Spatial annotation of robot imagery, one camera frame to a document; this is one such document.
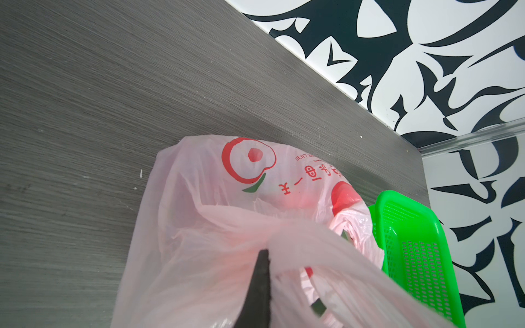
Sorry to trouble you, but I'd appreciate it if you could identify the green plastic perforated basket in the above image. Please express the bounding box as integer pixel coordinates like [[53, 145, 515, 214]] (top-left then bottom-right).
[[369, 191, 466, 327]]

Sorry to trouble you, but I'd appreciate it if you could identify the pink plastic bag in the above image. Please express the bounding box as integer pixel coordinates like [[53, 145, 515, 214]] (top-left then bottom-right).
[[112, 135, 451, 327]]

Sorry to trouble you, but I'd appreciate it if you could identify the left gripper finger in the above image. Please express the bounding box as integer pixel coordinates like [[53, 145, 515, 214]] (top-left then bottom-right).
[[233, 250, 272, 328]]

